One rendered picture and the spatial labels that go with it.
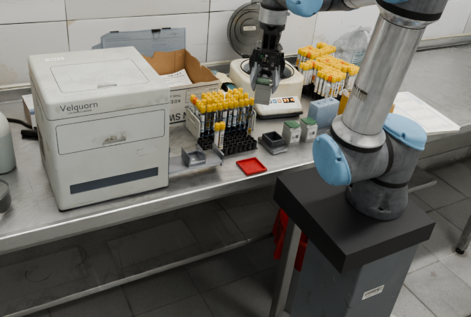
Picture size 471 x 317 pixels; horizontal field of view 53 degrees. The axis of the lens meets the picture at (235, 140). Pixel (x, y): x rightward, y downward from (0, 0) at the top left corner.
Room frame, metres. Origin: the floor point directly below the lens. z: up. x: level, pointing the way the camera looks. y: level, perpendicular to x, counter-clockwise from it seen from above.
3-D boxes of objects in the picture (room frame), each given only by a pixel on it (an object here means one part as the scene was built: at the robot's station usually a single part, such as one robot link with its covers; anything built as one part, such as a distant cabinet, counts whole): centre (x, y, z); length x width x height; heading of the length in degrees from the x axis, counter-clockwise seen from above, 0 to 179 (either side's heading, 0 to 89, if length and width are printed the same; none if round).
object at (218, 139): (1.24, 0.02, 0.93); 0.17 x 0.09 x 0.11; 122
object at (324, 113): (1.43, -0.28, 0.92); 0.10 x 0.07 x 0.10; 128
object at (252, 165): (1.14, -0.05, 0.88); 0.07 x 0.07 x 0.01; 32
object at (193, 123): (1.34, 0.06, 0.91); 0.20 x 0.10 x 0.07; 122
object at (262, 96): (1.27, -0.07, 1.06); 0.05 x 0.04 x 0.06; 85
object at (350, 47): (2.01, -0.46, 0.97); 0.26 x 0.17 x 0.19; 138
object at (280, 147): (1.27, -0.12, 0.89); 0.09 x 0.05 x 0.04; 34
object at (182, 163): (1.07, 0.13, 0.92); 0.21 x 0.07 x 0.05; 122
